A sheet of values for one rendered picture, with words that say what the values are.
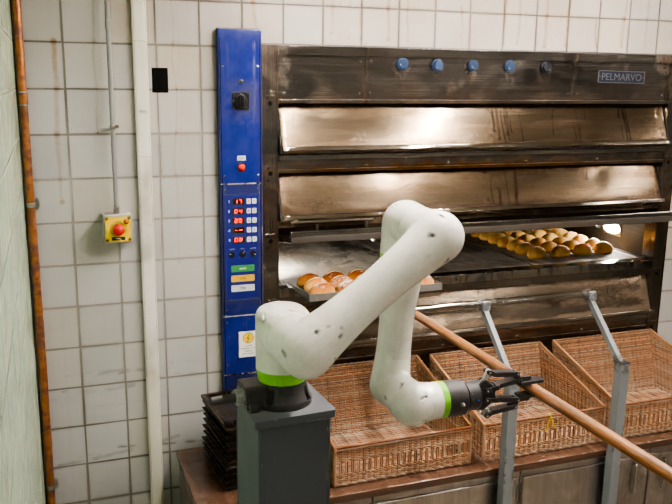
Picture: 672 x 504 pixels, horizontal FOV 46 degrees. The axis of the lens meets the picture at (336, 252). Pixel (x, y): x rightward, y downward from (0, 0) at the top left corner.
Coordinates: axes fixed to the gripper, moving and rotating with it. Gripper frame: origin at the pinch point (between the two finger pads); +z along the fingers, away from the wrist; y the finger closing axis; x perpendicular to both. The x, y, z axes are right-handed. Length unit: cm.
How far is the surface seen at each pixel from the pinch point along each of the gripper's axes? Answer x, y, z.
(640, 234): -126, -10, 149
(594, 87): -119, -77, 109
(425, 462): -71, 58, 9
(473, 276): -119, 2, 54
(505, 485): -59, 66, 36
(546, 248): -143, -2, 108
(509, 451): -59, 52, 37
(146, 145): -121, -54, -81
